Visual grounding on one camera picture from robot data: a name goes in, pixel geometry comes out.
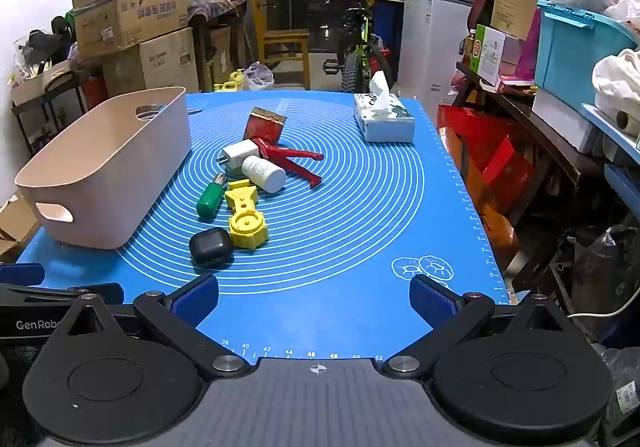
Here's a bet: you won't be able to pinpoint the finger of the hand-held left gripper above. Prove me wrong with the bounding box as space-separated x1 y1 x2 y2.
0 263 46 286
0 282 125 304

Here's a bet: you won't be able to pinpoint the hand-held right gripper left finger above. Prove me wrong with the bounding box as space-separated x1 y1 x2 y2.
45 272 252 382

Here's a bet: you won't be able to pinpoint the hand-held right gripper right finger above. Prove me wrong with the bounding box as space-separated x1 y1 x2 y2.
382 273 596 378

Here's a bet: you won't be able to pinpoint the black earbuds case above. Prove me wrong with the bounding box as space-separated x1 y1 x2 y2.
189 227 235 270

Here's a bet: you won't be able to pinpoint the yellow plastic tool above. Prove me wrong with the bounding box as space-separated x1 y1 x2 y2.
224 178 270 249

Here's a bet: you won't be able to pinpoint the green handle screwdriver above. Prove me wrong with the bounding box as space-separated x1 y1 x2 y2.
196 173 230 220

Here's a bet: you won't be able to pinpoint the beige plastic basket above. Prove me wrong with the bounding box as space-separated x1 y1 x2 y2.
14 86 193 250

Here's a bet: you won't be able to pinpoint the white pill bottle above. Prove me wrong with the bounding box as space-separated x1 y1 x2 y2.
241 156 287 194

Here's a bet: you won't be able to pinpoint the white charger plug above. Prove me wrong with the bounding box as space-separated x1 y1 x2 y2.
216 140 261 175

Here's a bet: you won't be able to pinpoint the flattened floor cardboard box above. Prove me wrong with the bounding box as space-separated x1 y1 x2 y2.
0 196 42 260

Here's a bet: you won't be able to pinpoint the blue silicone mat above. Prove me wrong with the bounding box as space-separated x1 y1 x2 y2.
15 90 511 360

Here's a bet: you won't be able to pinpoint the red paper bags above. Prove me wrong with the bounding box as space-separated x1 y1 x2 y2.
436 104 537 270

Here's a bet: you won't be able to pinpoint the red spring clamp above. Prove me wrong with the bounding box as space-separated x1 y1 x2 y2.
250 137 325 189

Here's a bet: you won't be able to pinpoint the black metal cart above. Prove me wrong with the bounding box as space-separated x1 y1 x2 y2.
11 71 103 155

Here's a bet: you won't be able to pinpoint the white tissue box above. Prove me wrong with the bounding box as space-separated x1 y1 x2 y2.
353 71 417 144

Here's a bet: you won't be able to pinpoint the clear plastic bag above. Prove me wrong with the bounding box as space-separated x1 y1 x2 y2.
243 61 275 92

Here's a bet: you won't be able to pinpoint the large plain cardboard box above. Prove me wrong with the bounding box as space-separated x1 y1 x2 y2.
102 27 201 98

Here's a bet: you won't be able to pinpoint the green and white carton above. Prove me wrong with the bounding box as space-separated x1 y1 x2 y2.
474 24 522 89

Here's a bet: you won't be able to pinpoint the white chest freezer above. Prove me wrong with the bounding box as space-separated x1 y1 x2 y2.
397 0 476 108

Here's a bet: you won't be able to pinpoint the black and green bicycle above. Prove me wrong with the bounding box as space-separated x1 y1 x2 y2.
306 0 394 94

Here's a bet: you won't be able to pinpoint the wooden chair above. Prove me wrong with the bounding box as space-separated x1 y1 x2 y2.
245 0 311 74

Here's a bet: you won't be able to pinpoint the open printed cardboard box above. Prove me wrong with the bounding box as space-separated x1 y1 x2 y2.
70 0 190 60

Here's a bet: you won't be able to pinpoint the blue plastic storage bin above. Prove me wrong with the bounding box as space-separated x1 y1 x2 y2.
534 0 640 114

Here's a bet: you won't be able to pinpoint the white crumpled cloth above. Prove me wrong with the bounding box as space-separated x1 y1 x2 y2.
592 48 640 124

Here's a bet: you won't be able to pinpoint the dark wooden desk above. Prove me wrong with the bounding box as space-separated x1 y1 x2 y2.
187 0 249 93

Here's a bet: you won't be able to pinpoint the white cable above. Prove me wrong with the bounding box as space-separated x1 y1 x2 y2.
567 296 640 321

